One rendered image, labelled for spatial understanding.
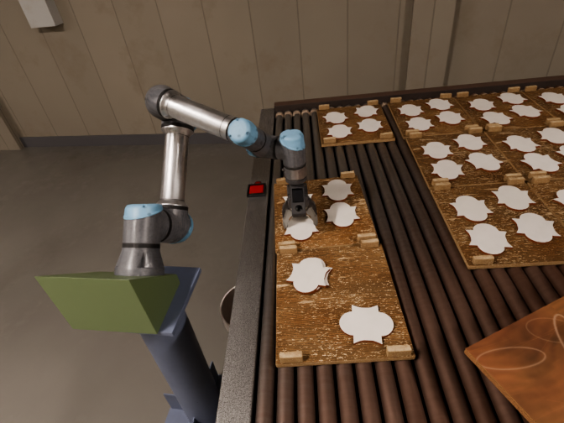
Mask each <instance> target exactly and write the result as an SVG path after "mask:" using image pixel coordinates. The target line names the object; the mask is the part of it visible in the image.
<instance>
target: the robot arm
mask: <svg viewBox="0 0 564 423"><path fill-rule="evenodd" d="M145 106H146V107H147V109H148V111H149V113H150V114H152V115H153V116H154V117H156V118H158V119H159V120H161V131H162V132H163V133H164V156H163V167H162V178H161V188H160V199H159V201H158V202H157V203H156V204H130V205H127V206H126V207H125V211H124V216H123V245H122V252H121V253H120V256H119V258H118V261H117V264H116V266H115V269H114V275H121V276H157V275H165V267H164V263H163V259H162V257H161V253H160V243H182V242H184V241H185V240H186V239H187V238H188V237H189V236H190V235H191V233H192V230H193V220H192V218H191V216H190V215H189V214H188V206H187V205H186V204H185V182H186V171H187V159H188V147H189V137H190V136H191V135H193V134H194V130H195V129H197V128H199V129H201V130H203V131H206V132H208V133H211V134H213V135H216V136H217V137H220V138H223V139H226V140H227V141H229V142H231V143H234V144H236V145H238V146H241V147H243V148H245V149H246V151H247V152H248V154H249V155H250V156H254V157H256V158H266V159H281V160H283V166H284V168H282V171H284V172H285V181H286V182H287V183H288V184H289V185H287V196H288V197H287V200H286V201H285V203H284V204H283V206H282V216H283V225H284V228H285V229H286V228H287V227H288V222H289V221H290V220H289V219H290V217H305V216H306V213H307V215H309V216H311V220H312V221H313V224H314V225H315V226H317V223H318V218H317V212H316V204H315V202H314V201H313V200H312V199H311V198H310V197H309V196H308V190H307V184H306V183H304V182H305V181H306V180H307V177H306V176H307V167H306V149H305V147H306V144H305V140H304V134H303V133H302V132H301V131H300V130H298V129H291V130H289V129H288V130H285V131H284V132H282V133H281V134H280V136H274V135H268V134H267V133H266V132H264V131H263V130H262V129H260V128H258V127H257V126H256V125H254V124H253V123H252V122H251V121H249V120H247V119H245V118H238V117H234V116H232V115H229V114H227V113H224V112H221V111H219V110H217V109H214V108H212V107H208V106H206V105H203V104H201V103H199V102H195V101H192V100H191V99H190V98H188V97H185V96H183V95H181V94H180V93H179V92H178V91H176V90H174V89H172V88H171V87H169V86H166V85H156V86H152V87H151V88H150V89H149V90H148V91H147V93H146V96H145Z"/></svg>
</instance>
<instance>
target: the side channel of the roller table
mask: <svg viewBox="0 0 564 423"><path fill-rule="evenodd" d="M534 85H536V86H537V87H541V88H544V89H545V88H546V87H547V86H551V87H555V86H564V76H547V77H537V78H528V79H519V80H510V81H493V82H484V83H475V84H466V85H456V86H439V87H430V88H421V89H412V90H403V91H386V92H376V93H368V94H358V95H349V96H340V97H323V98H314V99H305V100H295V101H287V102H275V103H274V112H275V115H276V113H277V112H278V111H281V112H283V114H284V115H285V111H287V110H290V111H291V112H292V115H293V112H294V110H296V109H298V110H300V113H302V110H303V109H305V108H306V109H308V110H309V112H310V111H311V109H312V108H316V109H319V105H324V104H329V107H334V108H336V107H337V106H343V107H345V106H346V105H351V106H352V107H354V105H355V104H360V106H362V105H363V104H364V103H368V101H370V100H378V101H379V103H378V104H380V103H381V102H387V103H388V102H390V98H391V97H401V98H402V99H401V100H404V101H408V100H409V99H413V100H416V99H418V98H421V99H423V100H424V99H426V98H427V97H430V98H431V99H434V98H435V97H439V96H440V94H441V93H451V94H452V96H454V95H456V94H457V92H462V91H468V92H469V94H468V95H469V96H470V95H471V94H473V93H476V94H478V95H479V94H480V93H482V92H485V93H487V94H489V93H490V92H491V91H494V92H497V93H498V92H499V91H506V92H507V90H508V88H509V87H515V86H519V87H520V89H523V90H524V89H525V87H526V86H534Z"/></svg>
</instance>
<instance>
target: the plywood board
mask: <svg viewBox="0 0 564 423"><path fill-rule="evenodd" d="M464 353H465V354H466V355H467V356H468V357H469V358H470V360H471V361H472V362H473V363H474V364H475V365H476V366H477V367H478V368H479V369H480V370H481V371H482V373H483V374H484V375H485V376H486V377H487V378H488V379H489V380H490V381H491V382H492V383H493V384H494V386H495V387H496V388H497V389H498V390H499V391H500V392H501V393H502V394H503V395H504V396H505V397H506V399H507V400H508V401H509V402H510V403H511V404H512V405H513V406H514V407H515V408H516V409H517V410H518V411H519V412H520V413H521V414H522V415H523V416H524V417H525V418H526V419H527V420H528V421H529V423H564V296H563V297H562V298H560V299H558V300H555V301H553V302H551V303H550V304H549V305H546V306H544V307H542V308H540V309H539V310H537V311H535V312H533V313H531V314H529V315H528V316H525V317H523V318H522V319H520V320H518V321H516V322H514V323H512V324H510V325H508V326H507V327H505V328H503V329H501V330H499V331H497V332H495V333H494V334H492V335H490V336H488V337H485V338H484V339H482V340H481V341H479V342H476V343H474V344H473V345H471V346H469V347H467V348H465V351H464Z"/></svg>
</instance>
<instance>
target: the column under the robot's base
mask: <svg viewBox="0 0 564 423"><path fill-rule="evenodd" d="M164 273H165V274H177V276H178V279H179V281H180V284H179V286H178V289H177V291H176V292H175V296H174V298H173V300H172V301H171V304H170V307H169V309H168V311H167V313H166V315H165V317H164V320H163V322H162V324H161V327H160V329H159V331H158V334H147V333H139V334H140V336H141V337H142V338H143V340H144V342H145V344H146V346H147V348H148V349H149V351H150V353H151V354H152V356H153V358H154V360H155V362H156V363H157V365H158V366H159V369H160V371H161V372H162V374H163V375H164V377H165V379H166V381H167V383H168V385H169V386H170V388H171V390H172V391H173V393H174V394H165V393H164V397H165V398H166V400H167V401H168V403H169V405H170V410H169V413H168V415H167V417H166V420H165V423H216V418H217V407H218V400H219V394H220V388H221V383H222V374H217V371H216V368H215V366H214V363H213V361H211V365H210V367H208V364H207V362H206V359H205V357H204V354H203V352H202V350H201V347H200V344H199V342H198V340H197V338H196V334H195V333H194V330H193V328H192V326H191V323H190V320H189V318H188V316H187V314H186V312H185V308H186V307H187V304H188V302H189V299H190V297H191V294H192V292H193V290H194V288H195V286H196V282H197V280H198V279H199V276H200V274H201V268H192V267H174V266H165V267H164Z"/></svg>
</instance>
